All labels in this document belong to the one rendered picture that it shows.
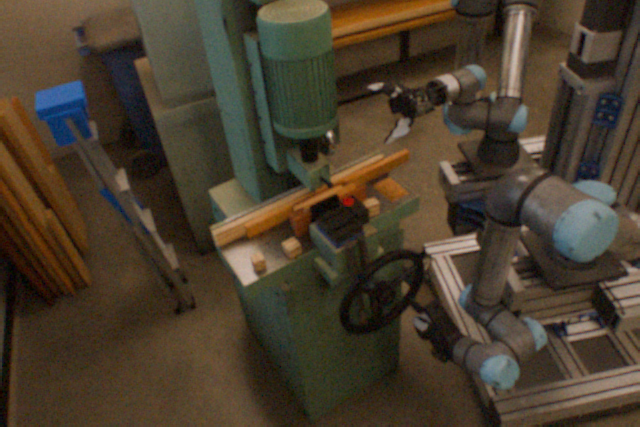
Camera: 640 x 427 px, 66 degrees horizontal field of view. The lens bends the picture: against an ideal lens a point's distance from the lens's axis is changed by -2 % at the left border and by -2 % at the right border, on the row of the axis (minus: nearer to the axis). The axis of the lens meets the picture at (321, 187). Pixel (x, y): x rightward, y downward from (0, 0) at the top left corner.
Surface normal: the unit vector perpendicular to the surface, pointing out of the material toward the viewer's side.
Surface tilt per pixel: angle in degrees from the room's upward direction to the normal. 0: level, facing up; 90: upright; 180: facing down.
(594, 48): 90
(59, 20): 90
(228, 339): 0
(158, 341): 0
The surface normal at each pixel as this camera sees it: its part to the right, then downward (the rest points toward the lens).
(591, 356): -0.08, -0.77
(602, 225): 0.42, 0.47
